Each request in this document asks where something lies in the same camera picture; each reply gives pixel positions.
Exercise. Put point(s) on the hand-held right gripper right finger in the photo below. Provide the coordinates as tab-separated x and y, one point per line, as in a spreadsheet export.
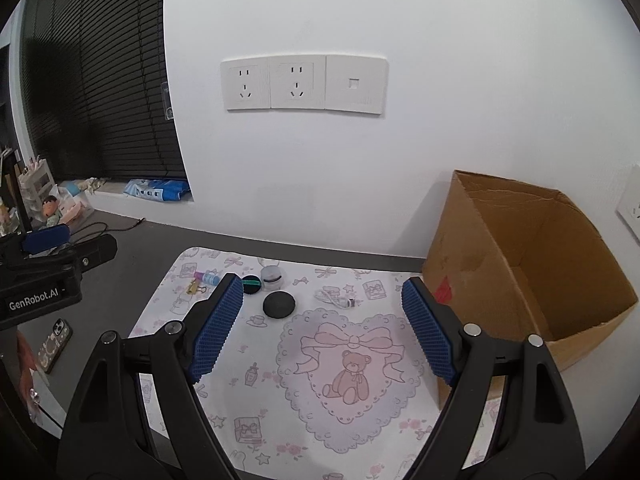
430	332

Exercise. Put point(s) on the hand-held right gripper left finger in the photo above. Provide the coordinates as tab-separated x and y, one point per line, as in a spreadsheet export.
217	327

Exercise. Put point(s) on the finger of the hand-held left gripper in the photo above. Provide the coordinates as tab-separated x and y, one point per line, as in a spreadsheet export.
97	252
47	238

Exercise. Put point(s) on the gold binder clip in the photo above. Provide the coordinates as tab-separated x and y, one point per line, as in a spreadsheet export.
197	287

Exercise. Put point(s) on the small blue bottle pink cap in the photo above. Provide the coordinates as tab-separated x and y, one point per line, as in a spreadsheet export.
210	277

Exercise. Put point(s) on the black compact with green band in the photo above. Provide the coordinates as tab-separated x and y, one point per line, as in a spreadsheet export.
251	285

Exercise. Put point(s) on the black round compact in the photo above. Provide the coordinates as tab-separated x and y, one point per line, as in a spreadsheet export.
279	304

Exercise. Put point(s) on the small round cosmetic jar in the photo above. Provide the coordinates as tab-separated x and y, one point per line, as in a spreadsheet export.
273	277

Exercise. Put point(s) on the brown cardboard box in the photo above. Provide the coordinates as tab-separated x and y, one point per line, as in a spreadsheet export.
500	280

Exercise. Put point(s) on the person's left hand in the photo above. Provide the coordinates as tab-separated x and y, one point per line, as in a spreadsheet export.
26	360

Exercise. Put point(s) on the cartoon doll figurine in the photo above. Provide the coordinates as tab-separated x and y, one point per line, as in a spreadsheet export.
49	210

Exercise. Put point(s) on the pink storage box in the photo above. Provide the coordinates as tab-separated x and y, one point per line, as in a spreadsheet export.
75	210

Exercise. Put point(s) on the white drawer organizer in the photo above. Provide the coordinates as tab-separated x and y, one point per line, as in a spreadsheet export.
36	187

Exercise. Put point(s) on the smartphone with patterned case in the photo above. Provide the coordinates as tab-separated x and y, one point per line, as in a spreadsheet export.
55	345

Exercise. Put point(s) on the light blue pouch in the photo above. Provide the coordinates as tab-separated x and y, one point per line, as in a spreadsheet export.
76	188

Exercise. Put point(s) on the small beige figurines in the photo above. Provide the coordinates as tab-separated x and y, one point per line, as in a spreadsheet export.
95	185

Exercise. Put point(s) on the printed bear pattern mat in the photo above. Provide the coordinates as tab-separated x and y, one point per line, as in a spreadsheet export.
280	410

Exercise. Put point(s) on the black window blind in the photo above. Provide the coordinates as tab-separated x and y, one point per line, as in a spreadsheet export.
100	70

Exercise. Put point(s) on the white wall power socket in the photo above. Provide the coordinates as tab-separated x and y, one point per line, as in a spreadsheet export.
297	82
630	205
245	85

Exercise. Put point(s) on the white wall data plate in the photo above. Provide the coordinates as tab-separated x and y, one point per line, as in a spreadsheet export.
356	85

